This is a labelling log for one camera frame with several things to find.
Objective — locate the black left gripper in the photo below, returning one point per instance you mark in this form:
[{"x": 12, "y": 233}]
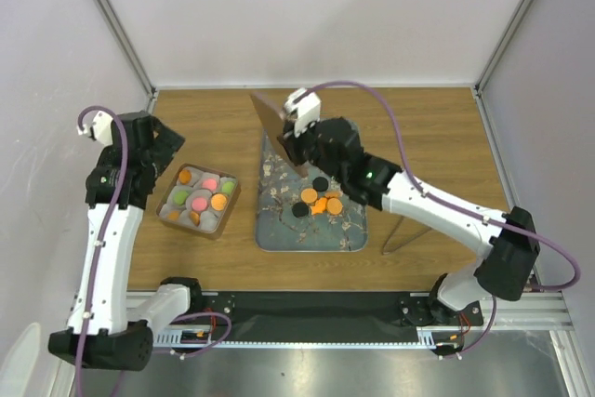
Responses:
[{"x": 167, "y": 143}]

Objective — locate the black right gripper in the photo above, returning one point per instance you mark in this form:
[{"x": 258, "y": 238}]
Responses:
[{"x": 290, "y": 143}]

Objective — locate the orange chocolate chip cookie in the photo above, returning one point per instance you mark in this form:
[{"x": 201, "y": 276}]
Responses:
[{"x": 184, "y": 176}]

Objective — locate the green round cookie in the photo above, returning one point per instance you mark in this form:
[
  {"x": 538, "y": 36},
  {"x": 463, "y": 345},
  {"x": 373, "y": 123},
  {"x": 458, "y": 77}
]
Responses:
[
  {"x": 227, "y": 187},
  {"x": 180, "y": 197}
]

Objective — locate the pink round cookie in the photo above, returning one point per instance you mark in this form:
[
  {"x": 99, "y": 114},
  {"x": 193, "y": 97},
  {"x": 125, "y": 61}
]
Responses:
[
  {"x": 210, "y": 184},
  {"x": 199, "y": 204}
]

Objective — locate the rose gold cookie tin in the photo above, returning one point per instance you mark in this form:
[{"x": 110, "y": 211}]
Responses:
[{"x": 212, "y": 223}]

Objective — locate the rose gold tin lid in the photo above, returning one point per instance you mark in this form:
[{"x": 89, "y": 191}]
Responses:
[{"x": 270, "y": 115}]

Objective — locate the plain orange round cookie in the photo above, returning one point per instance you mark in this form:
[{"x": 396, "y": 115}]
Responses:
[{"x": 174, "y": 215}]

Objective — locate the orange swirl cookie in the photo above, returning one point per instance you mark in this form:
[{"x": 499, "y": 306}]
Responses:
[{"x": 194, "y": 217}]

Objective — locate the orange embossed biscuit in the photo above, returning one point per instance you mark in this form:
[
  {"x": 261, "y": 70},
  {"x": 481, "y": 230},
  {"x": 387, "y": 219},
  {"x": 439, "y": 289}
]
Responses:
[
  {"x": 219, "y": 201},
  {"x": 309, "y": 196}
]

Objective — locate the steel serving tongs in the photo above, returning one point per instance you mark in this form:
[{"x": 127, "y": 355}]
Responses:
[{"x": 405, "y": 232}]

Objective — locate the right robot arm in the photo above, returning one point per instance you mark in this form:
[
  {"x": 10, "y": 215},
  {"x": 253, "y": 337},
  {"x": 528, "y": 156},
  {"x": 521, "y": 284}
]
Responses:
[{"x": 505, "y": 255}]

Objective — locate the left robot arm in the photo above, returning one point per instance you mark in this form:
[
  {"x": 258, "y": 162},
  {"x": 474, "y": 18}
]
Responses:
[{"x": 100, "y": 332}]

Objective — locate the black sandwich cookie upper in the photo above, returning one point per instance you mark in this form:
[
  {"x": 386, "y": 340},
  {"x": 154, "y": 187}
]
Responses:
[{"x": 320, "y": 184}]

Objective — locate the black sandwich cookie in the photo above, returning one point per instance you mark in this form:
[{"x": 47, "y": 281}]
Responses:
[
  {"x": 300, "y": 210},
  {"x": 320, "y": 184}
]

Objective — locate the orange sandwich biscuit right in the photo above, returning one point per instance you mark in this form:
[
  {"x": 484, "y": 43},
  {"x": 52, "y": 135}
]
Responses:
[{"x": 334, "y": 206}]

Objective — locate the orange flower cookie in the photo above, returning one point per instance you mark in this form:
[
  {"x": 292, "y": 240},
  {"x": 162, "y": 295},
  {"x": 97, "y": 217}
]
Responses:
[{"x": 319, "y": 206}]

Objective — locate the blue floral serving tray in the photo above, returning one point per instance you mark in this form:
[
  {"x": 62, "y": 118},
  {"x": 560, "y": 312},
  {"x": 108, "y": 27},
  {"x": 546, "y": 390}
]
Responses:
[{"x": 277, "y": 230}]

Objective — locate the black sandwich cookie lower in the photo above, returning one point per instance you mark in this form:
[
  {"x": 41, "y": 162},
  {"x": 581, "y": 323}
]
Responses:
[{"x": 300, "y": 210}]

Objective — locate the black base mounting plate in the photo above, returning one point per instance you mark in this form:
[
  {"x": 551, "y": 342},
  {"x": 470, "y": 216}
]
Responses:
[{"x": 355, "y": 310}]

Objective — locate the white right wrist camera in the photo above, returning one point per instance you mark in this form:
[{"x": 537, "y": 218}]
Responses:
[{"x": 300, "y": 111}]

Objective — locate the white slotted cable duct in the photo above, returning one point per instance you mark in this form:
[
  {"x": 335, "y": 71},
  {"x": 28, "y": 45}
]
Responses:
[{"x": 196, "y": 338}]

